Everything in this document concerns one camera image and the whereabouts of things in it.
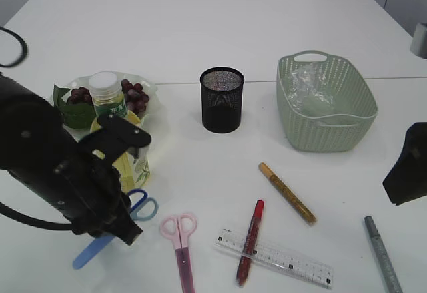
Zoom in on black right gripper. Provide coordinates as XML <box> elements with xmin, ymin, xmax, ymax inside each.
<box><xmin>382</xmin><ymin>122</ymin><xmax>426</xmax><ymax>206</ymax></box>

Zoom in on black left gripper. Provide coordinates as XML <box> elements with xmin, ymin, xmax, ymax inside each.
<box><xmin>55</xmin><ymin>114</ymin><xmax>152</xmax><ymax>246</ymax></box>

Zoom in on blue scissors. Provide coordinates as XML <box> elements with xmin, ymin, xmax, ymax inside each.
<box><xmin>72</xmin><ymin>189</ymin><xmax>159</xmax><ymax>270</ymax></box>

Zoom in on pink scissors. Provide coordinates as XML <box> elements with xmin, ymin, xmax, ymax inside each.
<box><xmin>159</xmin><ymin>213</ymin><xmax>197</xmax><ymax>292</ymax></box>

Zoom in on purple artificial grape bunch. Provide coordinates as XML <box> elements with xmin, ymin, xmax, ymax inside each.
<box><xmin>51</xmin><ymin>79</ymin><xmax>149</xmax><ymax>130</ymax></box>

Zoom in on yellow tea bottle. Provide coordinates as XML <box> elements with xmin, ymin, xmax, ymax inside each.
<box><xmin>88</xmin><ymin>71</ymin><xmax>150</xmax><ymax>193</ymax></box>

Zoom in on clear plastic sheet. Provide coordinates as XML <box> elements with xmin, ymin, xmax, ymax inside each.
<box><xmin>288</xmin><ymin>62</ymin><xmax>334</xmax><ymax>117</ymax></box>

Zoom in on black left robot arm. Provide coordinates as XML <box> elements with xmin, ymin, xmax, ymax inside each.
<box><xmin>1</xmin><ymin>77</ymin><xmax>151</xmax><ymax>244</ymax></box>

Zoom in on frosted green wavy plate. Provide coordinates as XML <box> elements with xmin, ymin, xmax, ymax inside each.
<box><xmin>62</xmin><ymin>71</ymin><xmax>161</xmax><ymax>141</ymax></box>

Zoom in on silver glitter pen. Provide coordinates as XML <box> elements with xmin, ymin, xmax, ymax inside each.
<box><xmin>364</xmin><ymin>216</ymin><xmax>403</xmax><ymax>293</ymax></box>

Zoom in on light green plastic basket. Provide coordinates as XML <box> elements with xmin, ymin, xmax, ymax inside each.
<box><xmin>276</xmin><ymin>50</ymin><xmax>378</xmax><ymax>152</ymax></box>

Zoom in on gold glitter pen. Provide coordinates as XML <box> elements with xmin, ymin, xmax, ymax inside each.
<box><xmin>258</xmin><ymin>162</ymin><xmax>317</xmax><ymax>226</ymax></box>

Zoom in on clear plastic ruler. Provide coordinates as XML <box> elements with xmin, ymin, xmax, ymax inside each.
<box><xmin>215</xmin><ymin>228</ymin><xmax>334</xmax><ymax>290</ymax></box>

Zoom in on black mesh pen holder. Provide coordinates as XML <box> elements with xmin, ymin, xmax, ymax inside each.
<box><xmin>200</xmin><ymin>67</ymin><xmax>244</xmax><ymax>133</ymax></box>

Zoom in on red glitter pen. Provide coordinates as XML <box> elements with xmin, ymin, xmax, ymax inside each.
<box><xmin>236</xmin><ymin>200</ymin><xmax>264</xmax><ymax>287</ymax></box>

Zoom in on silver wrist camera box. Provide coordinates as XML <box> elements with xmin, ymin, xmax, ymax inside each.
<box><xmin>410</xmin><ymin>23</ymin><xmax>427</xmax><ymax>59</ymax></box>

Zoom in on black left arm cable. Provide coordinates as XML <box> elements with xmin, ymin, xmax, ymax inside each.
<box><xmin>0</xmin><ymin>27</ymin><xmax>29</xmax><ymax>68</ymax></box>

